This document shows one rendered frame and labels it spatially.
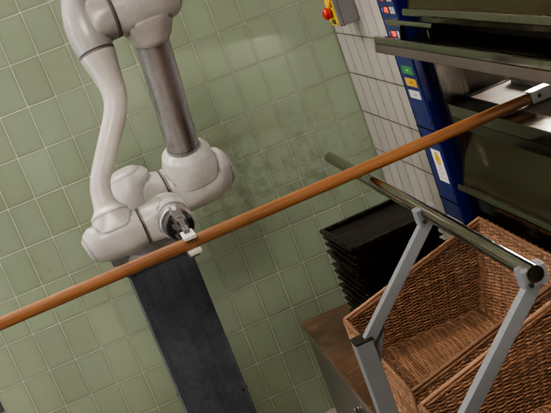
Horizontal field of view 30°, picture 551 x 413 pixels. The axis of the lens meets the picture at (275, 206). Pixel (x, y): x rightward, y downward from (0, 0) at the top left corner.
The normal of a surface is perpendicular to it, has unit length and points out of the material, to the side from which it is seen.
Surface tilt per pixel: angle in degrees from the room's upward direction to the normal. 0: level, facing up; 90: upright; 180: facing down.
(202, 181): 109
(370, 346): 90
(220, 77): 90
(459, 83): 90
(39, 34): 90
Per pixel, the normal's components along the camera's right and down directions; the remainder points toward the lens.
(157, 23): 0.54, 0.53
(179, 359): 0.28, 0.18
